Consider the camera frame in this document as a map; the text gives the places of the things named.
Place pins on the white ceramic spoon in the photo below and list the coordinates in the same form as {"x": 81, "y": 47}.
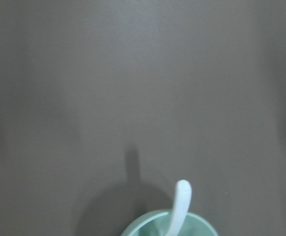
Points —
{"x": 181, "y": 204}

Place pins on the mint green bowl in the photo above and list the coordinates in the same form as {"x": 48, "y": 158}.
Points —
{"x": 155, "y": 223}

